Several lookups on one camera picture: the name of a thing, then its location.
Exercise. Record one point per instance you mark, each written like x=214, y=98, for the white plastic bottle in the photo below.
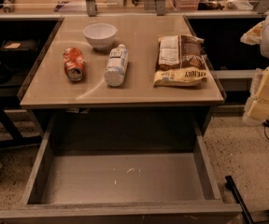
x=116, y=66

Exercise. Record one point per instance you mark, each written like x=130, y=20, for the red coke can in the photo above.
x=74, y=65

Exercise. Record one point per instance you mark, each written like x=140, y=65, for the open grey top drawer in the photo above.
x=106, y=168

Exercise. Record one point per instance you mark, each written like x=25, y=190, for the grey cabinet with tabletop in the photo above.
x=129, y=80

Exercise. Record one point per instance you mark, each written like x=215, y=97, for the black metal bar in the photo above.
x=231, y=186

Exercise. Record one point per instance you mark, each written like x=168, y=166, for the brown yellow chip bag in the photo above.
x=179, y=61

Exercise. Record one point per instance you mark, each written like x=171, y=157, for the white ceramic bowl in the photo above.
x=100, y=35

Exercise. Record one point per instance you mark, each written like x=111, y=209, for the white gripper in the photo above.
x=257, y=104

